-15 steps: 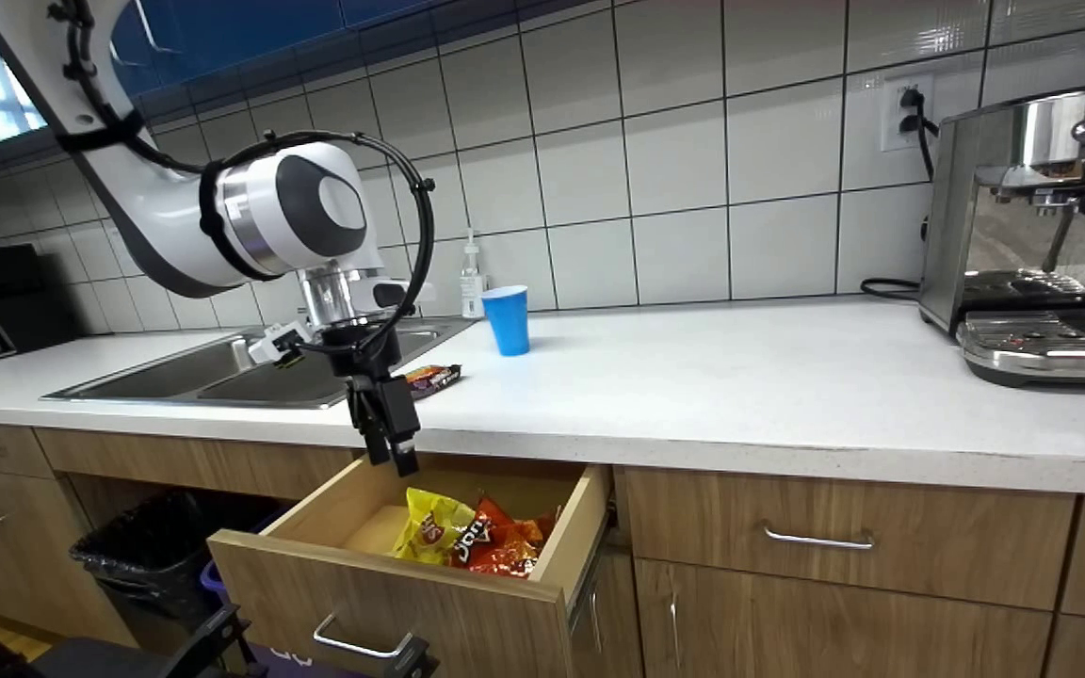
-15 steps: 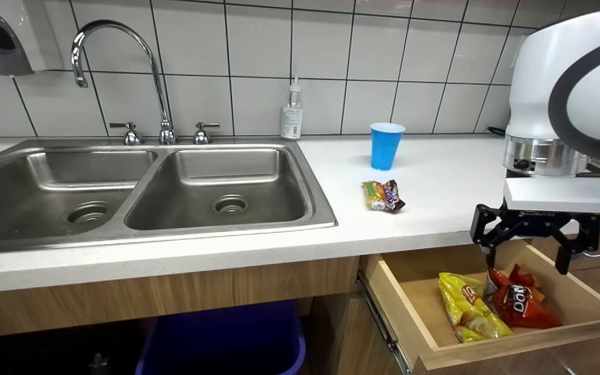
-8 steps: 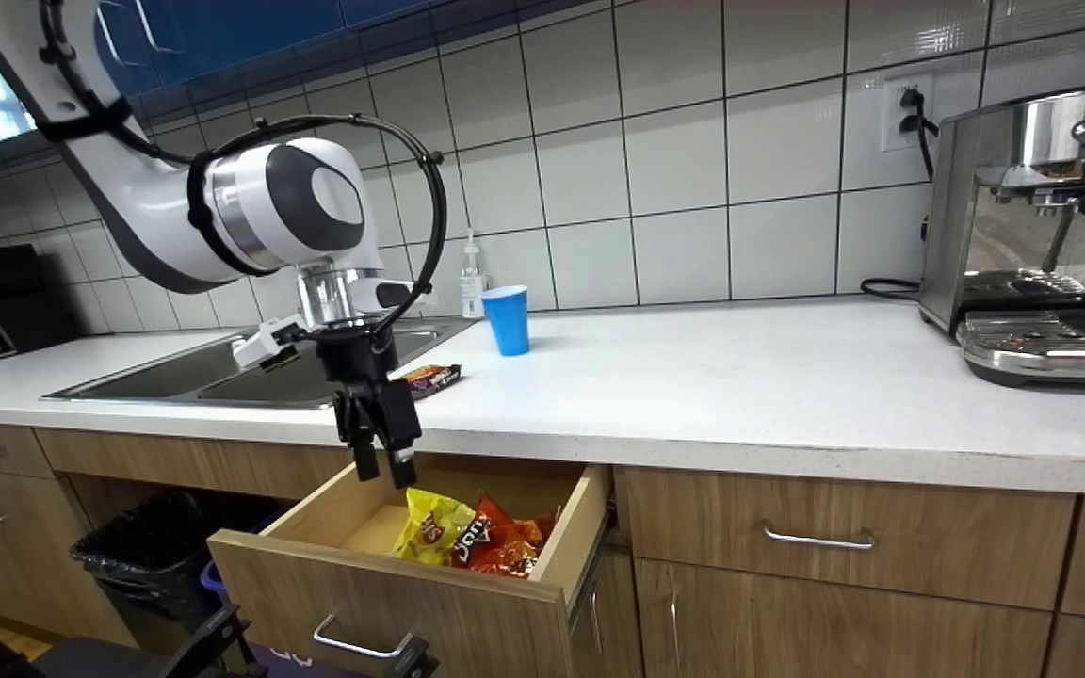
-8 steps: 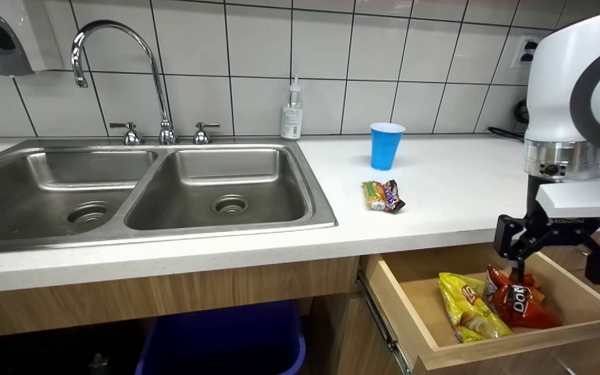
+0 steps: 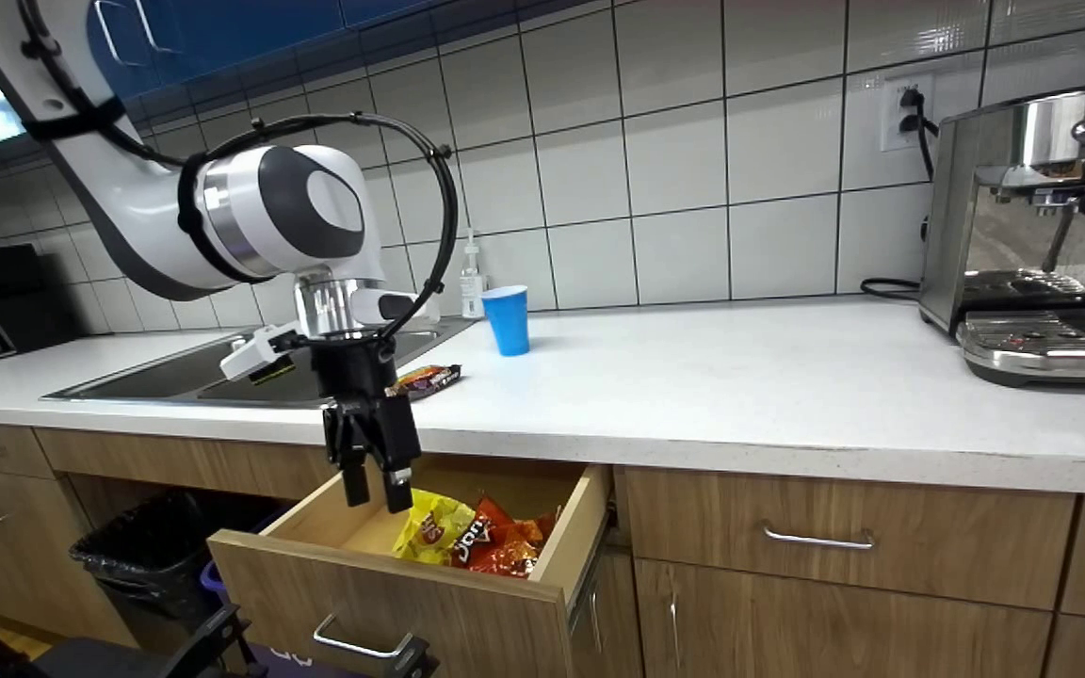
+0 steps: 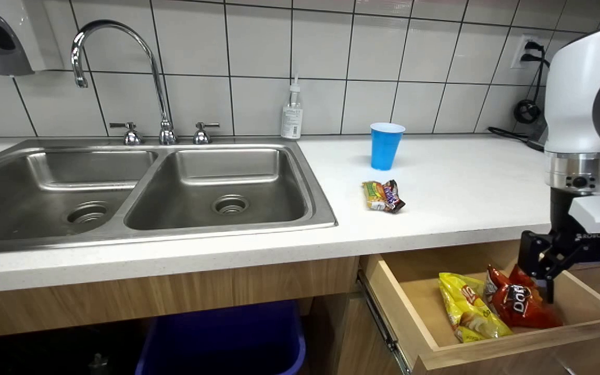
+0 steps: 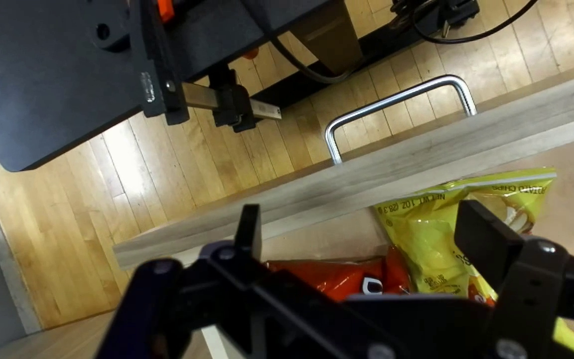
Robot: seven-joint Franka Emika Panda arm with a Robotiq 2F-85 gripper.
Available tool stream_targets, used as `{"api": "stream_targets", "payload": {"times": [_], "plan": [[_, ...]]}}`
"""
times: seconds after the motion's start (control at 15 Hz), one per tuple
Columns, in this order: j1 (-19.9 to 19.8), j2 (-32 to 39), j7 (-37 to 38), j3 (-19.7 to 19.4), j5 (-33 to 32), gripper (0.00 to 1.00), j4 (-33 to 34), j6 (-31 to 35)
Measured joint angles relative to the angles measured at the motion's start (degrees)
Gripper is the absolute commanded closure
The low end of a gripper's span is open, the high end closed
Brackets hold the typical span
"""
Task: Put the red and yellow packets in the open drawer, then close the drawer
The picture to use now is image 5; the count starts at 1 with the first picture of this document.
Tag yellow chip packet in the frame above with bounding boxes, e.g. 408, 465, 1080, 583
389, 485, 478, 571

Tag wide closed wooden drawer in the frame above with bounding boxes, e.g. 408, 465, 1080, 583
613, 466, 1080, 613

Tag clear sanitizer pump bottle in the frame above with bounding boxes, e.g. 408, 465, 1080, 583
454, 229, 489, 319

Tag silver wall cabinet handle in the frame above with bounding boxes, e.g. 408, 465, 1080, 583
90, 0, 174, 70

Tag wooden cabinet door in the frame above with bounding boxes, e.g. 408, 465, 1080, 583
0, 465, 139, 653
633, 557, 1055, 678

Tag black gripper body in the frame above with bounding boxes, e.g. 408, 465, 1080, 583
307, 337, 417, 450

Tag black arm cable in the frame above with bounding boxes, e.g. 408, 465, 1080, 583
12, 0, 462, 356

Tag steel double sink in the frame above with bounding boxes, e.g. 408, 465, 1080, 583
49, 317, 478, 410

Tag blue recycling bin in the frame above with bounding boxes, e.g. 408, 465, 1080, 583
194, 563, 321, 673

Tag steel espresso machine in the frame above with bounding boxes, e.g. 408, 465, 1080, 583
915, 80, 1085, 390

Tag black trash bin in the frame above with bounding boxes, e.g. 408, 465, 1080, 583
69, 489, 281, 633

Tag white wall outlet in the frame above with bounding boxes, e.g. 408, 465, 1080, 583
879, 75, 943, 154

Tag wooden panel under sink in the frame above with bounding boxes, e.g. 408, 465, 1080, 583
29, 425, 358, 504

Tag red Doritos chip packet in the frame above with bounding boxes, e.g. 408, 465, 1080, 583
453, 498, 559, 579

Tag glossy blue wall cabinet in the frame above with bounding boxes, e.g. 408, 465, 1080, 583
0, 0, 620, 180

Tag dark multicolour candy packet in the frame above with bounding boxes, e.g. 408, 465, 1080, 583
390, 361, 462, 402

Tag black coffee maker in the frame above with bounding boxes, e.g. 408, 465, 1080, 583
0, 240, 83, 370

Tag silver vertical door handle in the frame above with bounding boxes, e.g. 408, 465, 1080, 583
662, 599, 684, 671

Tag blue plastic cup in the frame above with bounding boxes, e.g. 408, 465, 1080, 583
478, 282, 536, 360

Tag silver handle of wide drawer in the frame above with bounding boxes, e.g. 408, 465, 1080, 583
762, 523, 879, 557

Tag black power cord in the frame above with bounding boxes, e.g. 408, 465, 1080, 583
859, 86, 943, 301

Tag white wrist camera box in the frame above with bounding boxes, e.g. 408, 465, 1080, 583
214, 319, 307, 383

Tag black metal frame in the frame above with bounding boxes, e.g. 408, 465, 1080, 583
0, 563, 255, 678

